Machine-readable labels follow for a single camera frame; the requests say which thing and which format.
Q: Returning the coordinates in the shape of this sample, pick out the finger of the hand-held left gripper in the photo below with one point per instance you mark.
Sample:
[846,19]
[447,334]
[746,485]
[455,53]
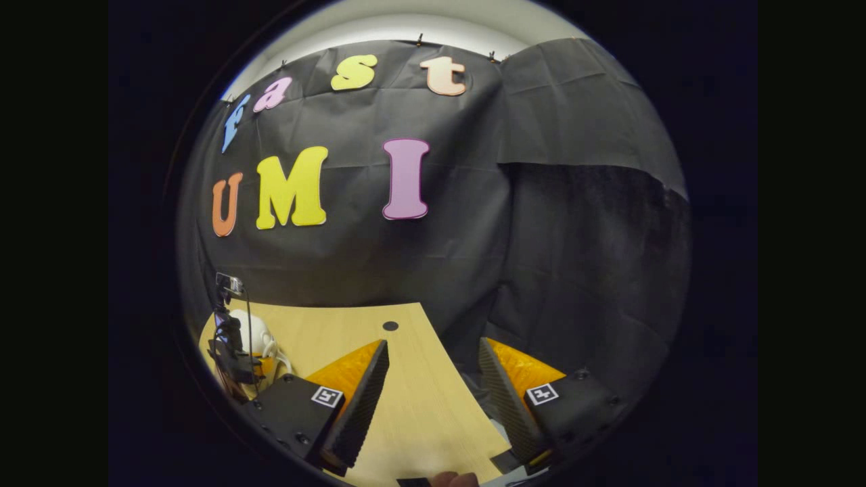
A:
[268,368]

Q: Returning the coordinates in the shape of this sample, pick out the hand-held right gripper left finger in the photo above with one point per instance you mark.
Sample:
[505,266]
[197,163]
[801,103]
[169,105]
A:
[362,399]

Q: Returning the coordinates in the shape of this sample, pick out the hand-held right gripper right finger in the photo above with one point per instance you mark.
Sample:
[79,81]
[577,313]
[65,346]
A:
[504,399]

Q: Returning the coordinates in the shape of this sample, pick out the black backdrop cloth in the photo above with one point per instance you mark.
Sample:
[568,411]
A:
[440,257]

